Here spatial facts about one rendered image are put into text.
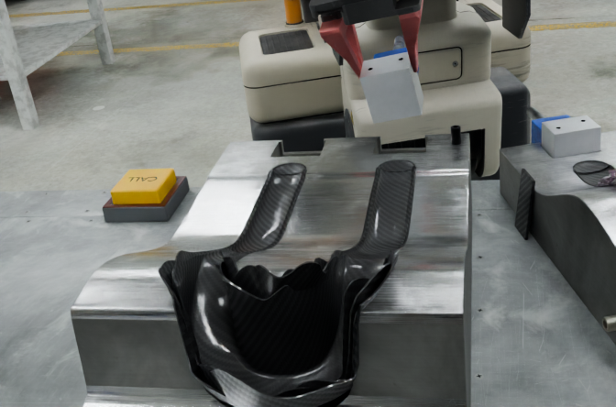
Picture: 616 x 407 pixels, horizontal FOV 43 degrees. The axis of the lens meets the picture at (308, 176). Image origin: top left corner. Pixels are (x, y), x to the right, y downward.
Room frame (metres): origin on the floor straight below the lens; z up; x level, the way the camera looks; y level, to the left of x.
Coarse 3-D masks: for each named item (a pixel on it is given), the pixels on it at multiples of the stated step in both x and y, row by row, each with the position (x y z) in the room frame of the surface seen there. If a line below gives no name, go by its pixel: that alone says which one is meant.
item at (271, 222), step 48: (288, 192) 0.68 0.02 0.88; (384, 192) 0.65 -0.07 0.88; (240, 240) 0.59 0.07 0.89; (384, 240) 0.57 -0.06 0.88; (192, 288) 0.48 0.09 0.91; (240, 288) 0.42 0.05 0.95; (288, 288) 0.42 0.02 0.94; (336, 288) 0.45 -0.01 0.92; (192, 336) 0.42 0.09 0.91; (240, 336) 0.44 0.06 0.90; (288, 336) 0.42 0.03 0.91; (336, 336) 0.44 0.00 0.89; (240, 384) 0.39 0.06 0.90; (288, 384) 0.42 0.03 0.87; (336, 384) 0.38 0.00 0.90
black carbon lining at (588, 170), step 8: (584, 160) 0.72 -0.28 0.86; (592, 160) 0.71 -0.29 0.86; (576, 168) 0.71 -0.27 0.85; (584, 168) 0.71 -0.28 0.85; (592, 168) 0.71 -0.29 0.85; (600, 168) 0.70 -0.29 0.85; (608, 168) 0.70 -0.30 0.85; (584, 176) 0.69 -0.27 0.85; (592, 176) 0.69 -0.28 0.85; (600, 176) 0.69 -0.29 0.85; (592, 184) 0.67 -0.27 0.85
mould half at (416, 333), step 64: (256, 192) 0.68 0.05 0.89; (320, 192) 0.66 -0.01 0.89; (448, 192) 0.63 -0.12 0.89; (128, 256) 0.52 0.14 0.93; (256, 256) 0.49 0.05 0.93; (320, 256) 0.48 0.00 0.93; (448, 256) 0.46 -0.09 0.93; (128, 320) 0.44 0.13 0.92; (384, 320) 0.40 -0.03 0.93; (448, 320) 0.39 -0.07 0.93; (128, 384) 0.43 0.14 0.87; (192, 384) 0.42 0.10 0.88; (384, 384) 0.39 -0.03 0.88; (448, 384) 0.38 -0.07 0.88
